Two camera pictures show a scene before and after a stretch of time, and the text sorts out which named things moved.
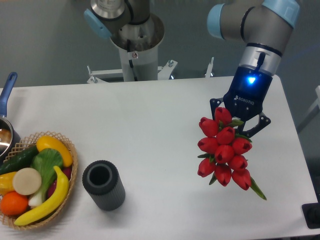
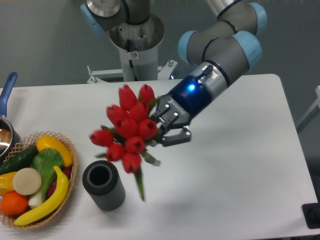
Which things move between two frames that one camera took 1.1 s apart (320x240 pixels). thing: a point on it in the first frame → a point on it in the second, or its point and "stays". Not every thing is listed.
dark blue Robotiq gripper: x=244 y=98 → x=176 y=107
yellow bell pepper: x=6 y=183 stays
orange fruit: x=13 y=204 stays
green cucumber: x=22 y=160 stays
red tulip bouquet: x=222 y=150 → x=132 y=129
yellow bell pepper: x=46 y=142 stays
